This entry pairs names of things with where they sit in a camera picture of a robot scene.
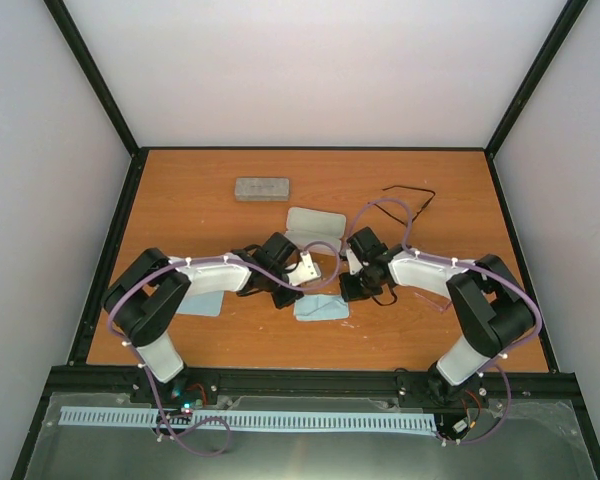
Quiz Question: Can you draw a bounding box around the blue cleaning cloth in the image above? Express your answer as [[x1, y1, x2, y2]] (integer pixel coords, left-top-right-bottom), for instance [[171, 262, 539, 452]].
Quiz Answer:
[[293, 294, 350, 322], [177, 291, 224, 317]]

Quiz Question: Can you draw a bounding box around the pink glasses case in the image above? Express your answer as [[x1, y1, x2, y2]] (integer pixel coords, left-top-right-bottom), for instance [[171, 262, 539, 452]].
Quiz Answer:
[[284, 207, 347, 255]]

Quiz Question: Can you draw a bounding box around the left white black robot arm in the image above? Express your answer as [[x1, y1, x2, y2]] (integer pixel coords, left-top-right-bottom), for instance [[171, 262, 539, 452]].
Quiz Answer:
[[102, 233, 319, 403]]

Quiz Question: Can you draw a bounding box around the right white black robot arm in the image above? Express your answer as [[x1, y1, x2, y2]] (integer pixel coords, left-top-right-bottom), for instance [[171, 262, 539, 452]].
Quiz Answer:
[[339, 227, 542, 406]]

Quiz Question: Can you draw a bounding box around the grey glasses case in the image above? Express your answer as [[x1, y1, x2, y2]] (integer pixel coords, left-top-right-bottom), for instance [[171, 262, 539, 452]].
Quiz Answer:
[[234, 177, 291, 202]]

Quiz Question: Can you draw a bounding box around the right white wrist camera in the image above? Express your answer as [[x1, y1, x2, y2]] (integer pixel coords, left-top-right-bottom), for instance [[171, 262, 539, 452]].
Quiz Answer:
[[345, 249, 364, 275]]

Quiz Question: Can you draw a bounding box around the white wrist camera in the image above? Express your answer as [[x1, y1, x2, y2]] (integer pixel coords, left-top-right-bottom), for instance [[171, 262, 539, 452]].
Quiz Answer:
[[345, 249, 364, 275], [285, 252, 322, 287]]

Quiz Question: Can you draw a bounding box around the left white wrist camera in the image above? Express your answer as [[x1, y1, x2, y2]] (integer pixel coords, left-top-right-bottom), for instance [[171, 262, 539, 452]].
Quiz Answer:
[[285, 252, 322, 287]]

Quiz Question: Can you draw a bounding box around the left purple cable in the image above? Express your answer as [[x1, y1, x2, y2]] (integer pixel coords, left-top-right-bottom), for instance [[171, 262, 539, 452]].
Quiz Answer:
[[107, 241, 341, 457]]

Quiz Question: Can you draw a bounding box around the purple cable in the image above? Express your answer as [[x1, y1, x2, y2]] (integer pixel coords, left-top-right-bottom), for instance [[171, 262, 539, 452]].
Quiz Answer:
[[107, 241, 341, 457], [352, 198, 544, 447]]

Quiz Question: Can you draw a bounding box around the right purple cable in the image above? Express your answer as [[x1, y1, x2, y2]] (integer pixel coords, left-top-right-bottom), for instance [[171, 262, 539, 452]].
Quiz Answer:
[[352, 198, 544, 447]]

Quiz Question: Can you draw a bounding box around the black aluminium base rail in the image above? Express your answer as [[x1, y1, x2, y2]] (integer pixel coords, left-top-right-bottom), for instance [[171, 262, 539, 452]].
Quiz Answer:
[[43, 364, 583, 409]]

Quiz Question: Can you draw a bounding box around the blue slotted cable duct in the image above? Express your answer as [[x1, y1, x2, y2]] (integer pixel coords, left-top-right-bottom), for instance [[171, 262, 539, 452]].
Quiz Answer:
[[57, 406, 437, 436]]

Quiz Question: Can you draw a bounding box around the black cage frame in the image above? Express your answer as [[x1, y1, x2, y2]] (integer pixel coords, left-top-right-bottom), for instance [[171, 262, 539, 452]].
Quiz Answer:
[[11, 1, 600, 479]]

